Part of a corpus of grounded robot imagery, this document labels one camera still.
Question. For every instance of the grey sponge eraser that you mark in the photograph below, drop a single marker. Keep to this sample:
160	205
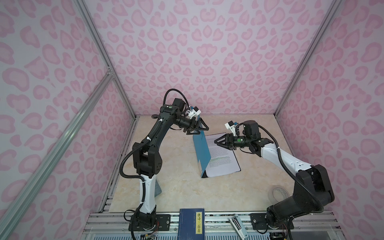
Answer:
158	189

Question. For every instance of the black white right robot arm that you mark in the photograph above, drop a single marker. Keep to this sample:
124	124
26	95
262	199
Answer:
312	189

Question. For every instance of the aluminium frame post right rear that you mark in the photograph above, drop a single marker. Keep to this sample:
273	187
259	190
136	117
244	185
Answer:
325	25

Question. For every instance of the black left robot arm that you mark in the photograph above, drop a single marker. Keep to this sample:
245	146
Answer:
148	161

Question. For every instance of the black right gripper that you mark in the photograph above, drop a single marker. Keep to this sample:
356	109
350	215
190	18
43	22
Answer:
229	145

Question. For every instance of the white tape roll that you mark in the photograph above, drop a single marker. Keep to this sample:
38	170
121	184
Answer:
277	194

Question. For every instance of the teal folder with black inside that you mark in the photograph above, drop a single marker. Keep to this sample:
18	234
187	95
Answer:
202	152

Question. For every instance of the aluminium frame post left rear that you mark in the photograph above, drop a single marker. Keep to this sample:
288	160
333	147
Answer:
92	29

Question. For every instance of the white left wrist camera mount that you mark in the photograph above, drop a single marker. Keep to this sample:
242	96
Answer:
193	112

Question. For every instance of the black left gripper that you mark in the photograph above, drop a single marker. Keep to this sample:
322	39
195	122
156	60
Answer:
191	127

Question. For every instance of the blue book yellow label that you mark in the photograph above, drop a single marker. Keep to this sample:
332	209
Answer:
191	224

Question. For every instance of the printed paper sheet bottom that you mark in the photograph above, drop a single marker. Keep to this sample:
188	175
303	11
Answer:
223	161

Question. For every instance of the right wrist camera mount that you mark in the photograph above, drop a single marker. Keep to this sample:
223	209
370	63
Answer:
231	125

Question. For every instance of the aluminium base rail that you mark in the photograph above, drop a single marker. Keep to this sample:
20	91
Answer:
114	226

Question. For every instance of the aluminium diagonal frame bar left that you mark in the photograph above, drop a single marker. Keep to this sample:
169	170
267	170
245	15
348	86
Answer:
22	202

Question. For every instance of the white clip on rail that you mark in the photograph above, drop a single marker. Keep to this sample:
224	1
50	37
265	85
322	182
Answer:
239	227

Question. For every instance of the aluminium frame post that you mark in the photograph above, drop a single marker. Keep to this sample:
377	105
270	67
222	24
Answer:
325	25
92	29

